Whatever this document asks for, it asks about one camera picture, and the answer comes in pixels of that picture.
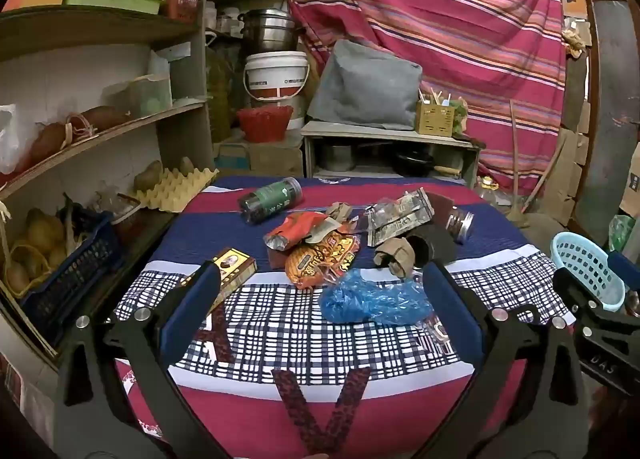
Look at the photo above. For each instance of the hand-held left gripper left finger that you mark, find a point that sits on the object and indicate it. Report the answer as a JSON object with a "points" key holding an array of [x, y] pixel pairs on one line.
{"points": [[192, 311]]}

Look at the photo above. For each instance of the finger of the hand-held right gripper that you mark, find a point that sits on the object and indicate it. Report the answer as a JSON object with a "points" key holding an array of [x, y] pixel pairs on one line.
{"points": [[575, 289], [625, 269]]}

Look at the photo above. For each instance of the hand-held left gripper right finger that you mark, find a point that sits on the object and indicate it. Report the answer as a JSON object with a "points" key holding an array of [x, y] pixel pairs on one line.
{"points": [[450, 311]]}

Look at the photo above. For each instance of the light blue plastic basket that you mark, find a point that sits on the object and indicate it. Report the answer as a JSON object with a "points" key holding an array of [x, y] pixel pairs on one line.
{"points": [[585, 259]]}

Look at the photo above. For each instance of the brown cardboard scrap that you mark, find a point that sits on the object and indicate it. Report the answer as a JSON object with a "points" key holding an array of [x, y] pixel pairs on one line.
{"points": [[400, 254]]}

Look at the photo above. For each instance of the blue plastic bag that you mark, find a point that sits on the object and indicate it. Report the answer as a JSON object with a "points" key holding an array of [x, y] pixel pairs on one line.
{"points": [[370, 299]]}

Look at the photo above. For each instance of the dark brown pad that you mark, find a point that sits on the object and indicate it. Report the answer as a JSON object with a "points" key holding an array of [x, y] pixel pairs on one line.
{"points": [[275, 259]]}

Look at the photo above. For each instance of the silver foil packet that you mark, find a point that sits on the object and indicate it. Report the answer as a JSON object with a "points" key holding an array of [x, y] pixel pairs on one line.
{"points": [[400, 225]]}

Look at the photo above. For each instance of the red foil wrapper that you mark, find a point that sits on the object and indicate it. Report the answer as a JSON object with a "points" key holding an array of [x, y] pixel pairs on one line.
{"points": [[295, 231]]}

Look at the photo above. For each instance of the orange snack packet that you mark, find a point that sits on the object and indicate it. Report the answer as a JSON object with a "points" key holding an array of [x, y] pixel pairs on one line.
{"points": [[315, 261]]}

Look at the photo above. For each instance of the clear blister tray purple balls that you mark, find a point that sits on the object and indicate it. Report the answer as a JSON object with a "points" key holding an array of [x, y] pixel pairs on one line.
{"points": [[436, 330]]}

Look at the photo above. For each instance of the green plastic bag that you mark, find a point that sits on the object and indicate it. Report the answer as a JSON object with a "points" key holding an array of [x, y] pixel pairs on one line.
{"points": [[621, 233]]}

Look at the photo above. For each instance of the yellow portrait box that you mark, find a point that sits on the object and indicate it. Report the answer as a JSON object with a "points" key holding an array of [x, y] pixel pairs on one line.
{"points": [[235, 269]]}

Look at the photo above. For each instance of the brown cardboard box black print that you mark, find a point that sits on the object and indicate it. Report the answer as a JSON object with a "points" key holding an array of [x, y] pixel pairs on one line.
{"points": [[631, 184]]}

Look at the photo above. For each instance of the brown snack jar silver lid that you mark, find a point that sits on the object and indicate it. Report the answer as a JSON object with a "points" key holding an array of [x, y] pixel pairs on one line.
{"points": [[460, 225]]}

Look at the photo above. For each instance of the stack of flattened cardboard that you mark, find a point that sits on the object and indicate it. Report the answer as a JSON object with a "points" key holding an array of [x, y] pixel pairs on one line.
{"points": [[565, 174]]}

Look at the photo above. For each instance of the red mesh basket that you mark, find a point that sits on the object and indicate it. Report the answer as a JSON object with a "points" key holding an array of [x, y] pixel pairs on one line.
{"points": [[125, 216]]}

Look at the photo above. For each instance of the yellow egg carton tray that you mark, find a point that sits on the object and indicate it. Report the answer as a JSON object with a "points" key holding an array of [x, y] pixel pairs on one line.
{"points": [[175, 189]]}

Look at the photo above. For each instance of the dark blue plastic crate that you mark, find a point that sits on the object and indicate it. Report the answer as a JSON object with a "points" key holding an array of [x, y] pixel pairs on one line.
{"points": [[70, 284]]}

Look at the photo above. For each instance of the clear plastic bottle yellow cap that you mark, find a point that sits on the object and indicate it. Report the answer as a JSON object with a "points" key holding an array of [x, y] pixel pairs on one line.
{"points": [[492, 191]]}

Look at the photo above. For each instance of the green label jar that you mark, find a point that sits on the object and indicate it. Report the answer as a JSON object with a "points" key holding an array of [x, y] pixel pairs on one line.
{"points": [[270, 199]]}

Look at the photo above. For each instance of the wooden broom stick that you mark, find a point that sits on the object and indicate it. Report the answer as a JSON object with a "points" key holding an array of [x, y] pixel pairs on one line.
{"points": [[515, 154]]}

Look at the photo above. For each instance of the black wok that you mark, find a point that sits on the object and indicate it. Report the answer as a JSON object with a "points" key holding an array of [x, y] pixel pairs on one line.
{"points": [[412, 164]]}

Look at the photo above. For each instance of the blue carton box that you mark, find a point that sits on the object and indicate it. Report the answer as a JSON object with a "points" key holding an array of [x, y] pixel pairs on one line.
{"points": [[231, 157]]}

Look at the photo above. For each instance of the yellow fruit in net bag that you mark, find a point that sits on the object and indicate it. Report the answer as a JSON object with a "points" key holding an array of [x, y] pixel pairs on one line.
{"points": [[40, 239]]}

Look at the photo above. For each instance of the plain brown cardboard box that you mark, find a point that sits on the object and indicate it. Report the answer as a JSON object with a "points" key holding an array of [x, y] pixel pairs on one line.
{"points": [[275, 159]]}

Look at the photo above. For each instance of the small steel pot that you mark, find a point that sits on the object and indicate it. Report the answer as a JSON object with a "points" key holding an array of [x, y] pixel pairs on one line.
{"points": [[337, 156]]}

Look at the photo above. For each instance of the yellow chopstick holder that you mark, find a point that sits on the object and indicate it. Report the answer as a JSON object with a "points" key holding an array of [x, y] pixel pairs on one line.
{"points": [[434, 120]]}

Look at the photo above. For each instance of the green leafy vegetable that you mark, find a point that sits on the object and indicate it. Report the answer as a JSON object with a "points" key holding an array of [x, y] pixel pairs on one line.
{"points": [[461, 114]]}

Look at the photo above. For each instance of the red plastic basin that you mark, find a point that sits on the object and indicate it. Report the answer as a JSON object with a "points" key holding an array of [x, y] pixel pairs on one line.
{"points": [[264, 123]]}

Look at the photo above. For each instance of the low wooden cabinet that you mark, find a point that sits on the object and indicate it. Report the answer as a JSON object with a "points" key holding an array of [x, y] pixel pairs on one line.
{"points": [[350, 131]]}

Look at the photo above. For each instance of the sweet potato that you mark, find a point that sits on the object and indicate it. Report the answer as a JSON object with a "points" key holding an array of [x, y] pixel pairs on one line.
{"points": [[105, 118], [47, 141]]}

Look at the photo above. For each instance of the clear plastic container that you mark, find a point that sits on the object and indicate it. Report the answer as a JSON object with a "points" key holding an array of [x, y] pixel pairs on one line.
{"points": [[145, 95]]}

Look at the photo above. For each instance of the yellow oil bottle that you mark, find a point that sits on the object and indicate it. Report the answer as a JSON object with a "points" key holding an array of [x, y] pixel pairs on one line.
{"points": [[218, 89]]}

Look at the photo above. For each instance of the tan hanging bundle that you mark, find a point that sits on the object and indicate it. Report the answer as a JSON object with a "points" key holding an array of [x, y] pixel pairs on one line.
{"points": [[573, 39]]}

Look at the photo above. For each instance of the grey cushion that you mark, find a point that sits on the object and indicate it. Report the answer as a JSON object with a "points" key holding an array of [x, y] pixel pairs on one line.
{"points": [[365, 84]]}

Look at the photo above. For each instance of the white plastic bag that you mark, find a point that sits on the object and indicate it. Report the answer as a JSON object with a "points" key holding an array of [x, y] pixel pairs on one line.
{"points": [[12, 139]]}

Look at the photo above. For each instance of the white plastic bucket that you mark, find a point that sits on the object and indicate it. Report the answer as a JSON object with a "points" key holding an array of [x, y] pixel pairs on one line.
{"points": [[275, 74]]}

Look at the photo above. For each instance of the stainless steel stock pot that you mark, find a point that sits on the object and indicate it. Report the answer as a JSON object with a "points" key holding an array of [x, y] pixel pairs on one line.
{"points": [[270, 31]]}

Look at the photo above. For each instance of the white plastic jars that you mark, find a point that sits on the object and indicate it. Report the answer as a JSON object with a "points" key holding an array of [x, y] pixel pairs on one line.
{"points": [[222, 21]]}

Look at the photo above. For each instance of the wooden shelf unit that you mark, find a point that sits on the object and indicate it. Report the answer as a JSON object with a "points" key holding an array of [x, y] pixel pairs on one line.
{"points": [[100, 31]]}

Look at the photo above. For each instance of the red striped cloth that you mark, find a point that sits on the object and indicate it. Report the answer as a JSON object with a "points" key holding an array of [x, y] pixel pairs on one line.
{"points": [[450, 14]]}

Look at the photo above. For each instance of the small red plastic basket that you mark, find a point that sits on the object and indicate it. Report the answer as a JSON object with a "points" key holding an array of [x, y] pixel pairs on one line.
{"points": [[181, 5]]}

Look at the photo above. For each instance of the grey door wooden frame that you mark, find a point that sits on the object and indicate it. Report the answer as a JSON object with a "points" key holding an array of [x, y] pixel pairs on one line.
{"points": [[610, 114]]}

